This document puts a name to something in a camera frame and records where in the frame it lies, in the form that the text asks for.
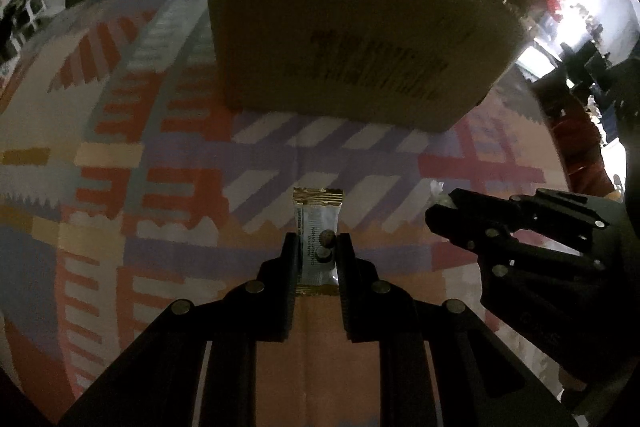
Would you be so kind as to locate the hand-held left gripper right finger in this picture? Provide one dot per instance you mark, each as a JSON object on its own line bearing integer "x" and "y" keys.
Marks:
{"x": 345, "y": 277}

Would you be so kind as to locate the cluttered shelf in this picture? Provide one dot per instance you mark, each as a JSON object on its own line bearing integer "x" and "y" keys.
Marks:
{"x": 585, "y": 37}

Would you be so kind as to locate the brown cardboard box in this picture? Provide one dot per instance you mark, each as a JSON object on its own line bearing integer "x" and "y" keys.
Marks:
{"x": 350, "y": 22}

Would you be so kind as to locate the white gold-ended snack bar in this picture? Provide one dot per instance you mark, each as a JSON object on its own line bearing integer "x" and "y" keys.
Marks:
{"x": 317, "y": 227}

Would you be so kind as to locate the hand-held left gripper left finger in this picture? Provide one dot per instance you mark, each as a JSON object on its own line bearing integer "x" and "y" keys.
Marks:
{"x": 292, "y": 277}

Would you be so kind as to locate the dark red chair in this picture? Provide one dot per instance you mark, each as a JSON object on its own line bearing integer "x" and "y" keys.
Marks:
{"x": 582, "y": 152}

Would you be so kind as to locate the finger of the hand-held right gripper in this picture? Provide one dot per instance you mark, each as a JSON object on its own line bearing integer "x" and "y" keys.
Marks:
{"x": 470, "y": 234}
{"x": 550, "y": 214}

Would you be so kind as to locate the patterned tablecloth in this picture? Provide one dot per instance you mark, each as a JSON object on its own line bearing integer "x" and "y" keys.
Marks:
{"x": 150, "y": 187}

